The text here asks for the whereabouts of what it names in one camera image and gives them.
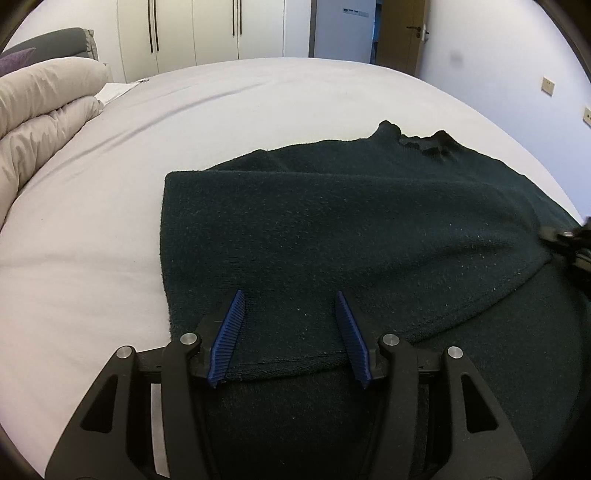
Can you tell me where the white wardrobe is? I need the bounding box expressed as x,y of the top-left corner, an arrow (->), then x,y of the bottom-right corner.
115,0 -> 315,85

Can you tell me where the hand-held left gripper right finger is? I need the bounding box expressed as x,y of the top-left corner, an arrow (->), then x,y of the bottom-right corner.
334,291 -> 534,480

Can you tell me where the white folded sheet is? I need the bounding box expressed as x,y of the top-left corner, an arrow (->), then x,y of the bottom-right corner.
94,79 -> 151,105

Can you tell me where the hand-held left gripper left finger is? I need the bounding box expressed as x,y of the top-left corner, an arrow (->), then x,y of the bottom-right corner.
45,289 -> 246,480

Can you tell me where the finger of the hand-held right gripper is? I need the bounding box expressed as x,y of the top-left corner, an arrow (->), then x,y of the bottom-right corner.
570,249 -> 591,281
537,223 -> 585,248

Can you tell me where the dark green knit sweater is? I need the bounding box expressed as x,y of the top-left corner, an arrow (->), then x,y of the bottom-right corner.
159,120 -> 591,480

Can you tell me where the grey pillow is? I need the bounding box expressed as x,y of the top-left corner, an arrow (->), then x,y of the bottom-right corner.
0,27 -> 100,63

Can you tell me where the beige folded duvet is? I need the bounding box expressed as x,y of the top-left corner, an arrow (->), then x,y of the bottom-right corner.
0,58 -> 113,223

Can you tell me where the white door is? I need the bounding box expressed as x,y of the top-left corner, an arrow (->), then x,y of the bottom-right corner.
314,0 -> 376,64

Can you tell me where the purple pillow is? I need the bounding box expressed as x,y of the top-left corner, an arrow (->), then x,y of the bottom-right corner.
0,47 -> 37,77

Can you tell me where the brown wooden door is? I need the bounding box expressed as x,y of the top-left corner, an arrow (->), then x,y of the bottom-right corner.
376,0 -> 428,78

